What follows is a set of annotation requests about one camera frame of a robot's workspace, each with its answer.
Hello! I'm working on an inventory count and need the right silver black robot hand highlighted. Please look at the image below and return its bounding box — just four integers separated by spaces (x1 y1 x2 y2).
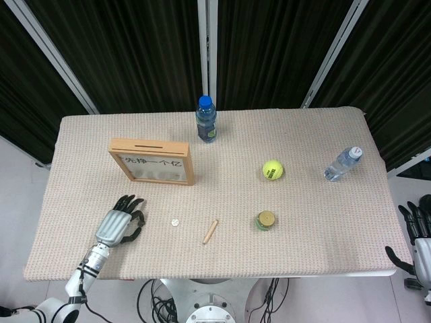
385 194 431 280

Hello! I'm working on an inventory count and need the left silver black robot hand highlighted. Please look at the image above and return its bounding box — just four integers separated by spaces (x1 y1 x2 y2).
95 194 147 249

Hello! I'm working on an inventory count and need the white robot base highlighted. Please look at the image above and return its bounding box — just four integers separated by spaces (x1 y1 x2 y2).
158 277 260 323

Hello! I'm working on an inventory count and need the short wooden pencil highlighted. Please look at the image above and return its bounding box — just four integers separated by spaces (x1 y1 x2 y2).
202 219 220 245

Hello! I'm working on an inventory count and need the clear water bottle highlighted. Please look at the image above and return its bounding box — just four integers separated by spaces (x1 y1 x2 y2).
323 145 364 182

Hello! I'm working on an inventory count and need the beige woven tablecloth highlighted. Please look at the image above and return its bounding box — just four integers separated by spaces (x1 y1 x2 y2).
22 106 416 281

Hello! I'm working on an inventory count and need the blue drink bottle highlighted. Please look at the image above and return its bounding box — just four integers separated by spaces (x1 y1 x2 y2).
195 95 218 144

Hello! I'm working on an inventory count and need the gold green upturned cup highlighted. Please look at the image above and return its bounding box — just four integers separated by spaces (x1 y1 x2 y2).
254 210 276 232

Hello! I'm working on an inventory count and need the black pleated curtain panel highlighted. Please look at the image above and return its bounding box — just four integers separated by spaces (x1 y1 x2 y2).
215 0 354 110
0 0 92 162
311 0 431 171
25 0 207 115

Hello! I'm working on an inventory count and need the yellow tennis ball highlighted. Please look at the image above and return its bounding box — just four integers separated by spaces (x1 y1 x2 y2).
262 159 284 181

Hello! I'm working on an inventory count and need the white table frame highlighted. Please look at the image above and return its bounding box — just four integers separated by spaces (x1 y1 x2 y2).
25 268 397 282

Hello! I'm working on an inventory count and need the wooden framed coin bank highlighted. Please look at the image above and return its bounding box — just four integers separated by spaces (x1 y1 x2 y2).
108 138 195 186

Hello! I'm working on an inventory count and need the black floor cable bundle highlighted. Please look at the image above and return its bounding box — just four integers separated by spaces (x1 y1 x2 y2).
139 278 178 323
247 277 290 323

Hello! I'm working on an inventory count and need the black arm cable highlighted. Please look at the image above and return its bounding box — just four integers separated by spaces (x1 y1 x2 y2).
83 301 142 323

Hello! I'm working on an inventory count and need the white partition frame post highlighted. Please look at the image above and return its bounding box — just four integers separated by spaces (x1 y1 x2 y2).
6 0 101 115
299 0 376 109
197 0 218 110

